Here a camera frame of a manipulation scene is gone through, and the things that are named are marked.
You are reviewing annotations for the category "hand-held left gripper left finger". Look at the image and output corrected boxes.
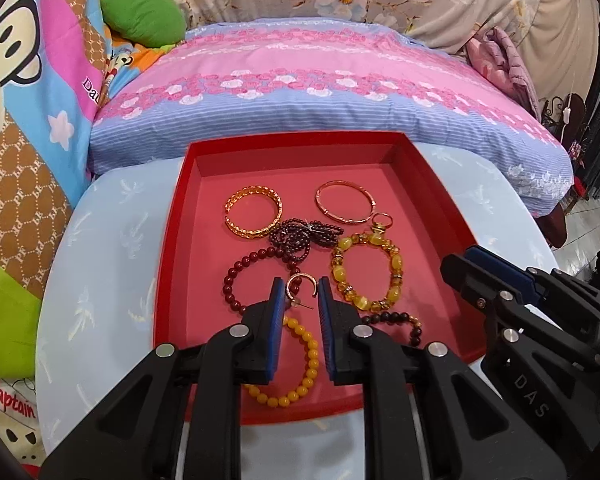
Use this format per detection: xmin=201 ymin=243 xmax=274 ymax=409
xmin=40 ymin=277 xmax=287 ymax=480

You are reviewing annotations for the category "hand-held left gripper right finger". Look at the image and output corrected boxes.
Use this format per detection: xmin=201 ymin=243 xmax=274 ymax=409
xmin=317 ymin=276 xmax=566 ymax=480

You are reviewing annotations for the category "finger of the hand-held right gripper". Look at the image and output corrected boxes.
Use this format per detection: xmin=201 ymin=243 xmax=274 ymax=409
xmin=464 ymin=246 xmax=600 ymax=330
xmin=440 ymin=254 xmax=600 ymax=372

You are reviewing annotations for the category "yellow amber bead bracelet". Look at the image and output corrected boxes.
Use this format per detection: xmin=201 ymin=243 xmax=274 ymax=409
xmin=242 ymin=315 xmax=322 ymax=408

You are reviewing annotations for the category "gold hoop earring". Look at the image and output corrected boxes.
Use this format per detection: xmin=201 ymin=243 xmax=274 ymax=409
xmin=286 ymin=273 xmax=317 ymax=310

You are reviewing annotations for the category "yellow cat-eye bead bracelet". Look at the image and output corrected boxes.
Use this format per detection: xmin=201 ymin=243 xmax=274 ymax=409
xmin=330 ymin=232 xmax=405 ymax=311

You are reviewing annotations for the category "dark red bead bracelet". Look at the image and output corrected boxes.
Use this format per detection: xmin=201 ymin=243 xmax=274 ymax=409
xmin=222 ymin=249 xmax=301 ymax=317

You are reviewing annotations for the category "dark brown wooden bead bracelet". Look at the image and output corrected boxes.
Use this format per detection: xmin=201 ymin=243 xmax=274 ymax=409
xmin=360 ymin=310 xmax=425 ymax=348

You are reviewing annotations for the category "garnet small bead bracelet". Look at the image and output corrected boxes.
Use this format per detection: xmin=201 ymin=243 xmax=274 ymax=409
xmin=267 ymin=217 xmax=345 ymax=263

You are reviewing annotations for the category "small gold ring earring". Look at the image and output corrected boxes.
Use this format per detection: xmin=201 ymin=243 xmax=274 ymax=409
xmin=371 ymin=211 xmax=395 ymax=235

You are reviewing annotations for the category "red cardboard box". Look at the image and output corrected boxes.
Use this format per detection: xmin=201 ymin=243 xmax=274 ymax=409
xmin=152 ymin=132 xmax=496 ymax=426

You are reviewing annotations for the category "dark scrollwork chair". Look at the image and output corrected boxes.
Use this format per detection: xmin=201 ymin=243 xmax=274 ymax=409
xmin=540 ymin=92 xmax=588 ymax=251

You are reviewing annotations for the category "wide gold bangle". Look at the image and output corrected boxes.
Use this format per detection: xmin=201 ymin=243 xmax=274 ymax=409
xmin=224 ymin=186 xmax=284 ymax=241

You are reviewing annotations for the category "thin rose gold bangle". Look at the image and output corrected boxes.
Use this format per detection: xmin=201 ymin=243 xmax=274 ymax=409
xmin=314 ymin=180 xmax=377 ymax=225

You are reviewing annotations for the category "pink folded quilt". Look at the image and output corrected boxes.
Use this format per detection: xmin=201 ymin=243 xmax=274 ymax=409
xmin=464 ymin=27 xmax=543 ymax=121

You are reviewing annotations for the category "pink and blue floral pillow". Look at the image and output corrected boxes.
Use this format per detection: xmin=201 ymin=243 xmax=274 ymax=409
xmin=87 ymin=19 xmax=576 ymax=216

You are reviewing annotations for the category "cartoon monkey printed blanket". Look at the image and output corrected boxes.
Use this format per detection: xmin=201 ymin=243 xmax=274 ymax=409
xmin=0 ymin=0 xmax=131 ymax=480

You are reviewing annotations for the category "green cushion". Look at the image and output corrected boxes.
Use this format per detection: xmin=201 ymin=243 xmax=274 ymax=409
xmin=101 ymin=0 xmax=187 ymax=47

